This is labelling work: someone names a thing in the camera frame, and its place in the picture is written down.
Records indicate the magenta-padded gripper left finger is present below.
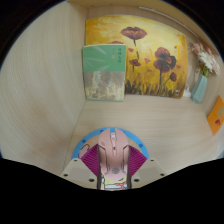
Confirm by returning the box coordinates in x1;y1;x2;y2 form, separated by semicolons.
60;143;101;190

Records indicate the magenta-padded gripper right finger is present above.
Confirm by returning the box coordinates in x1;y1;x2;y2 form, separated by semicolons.
126;143;167;190

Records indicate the pink computer mouse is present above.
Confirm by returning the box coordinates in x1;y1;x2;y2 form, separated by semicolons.
97;128;130;184

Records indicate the round blue-rimmed cartoon mouse pad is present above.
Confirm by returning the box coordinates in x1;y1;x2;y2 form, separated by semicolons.
71;126;150;192

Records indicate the white charger block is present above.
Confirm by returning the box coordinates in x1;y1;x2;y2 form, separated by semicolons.
182;83;193;99

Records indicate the orange book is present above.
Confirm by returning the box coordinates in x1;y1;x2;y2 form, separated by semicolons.
206;95;224;136

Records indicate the teal faceted vase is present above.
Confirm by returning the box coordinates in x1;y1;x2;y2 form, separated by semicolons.
190;73;208;104

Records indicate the green and beige book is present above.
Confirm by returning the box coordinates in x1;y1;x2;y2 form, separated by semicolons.
82;43;128;102

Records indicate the pink and white flower bouquet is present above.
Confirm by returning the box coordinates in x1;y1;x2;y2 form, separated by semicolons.
190;41;221;78

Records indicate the yellow poppy flower painting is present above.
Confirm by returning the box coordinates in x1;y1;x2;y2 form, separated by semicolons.
84;15;189;99

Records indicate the white light bar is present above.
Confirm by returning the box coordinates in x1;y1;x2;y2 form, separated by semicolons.
138;5;201;38

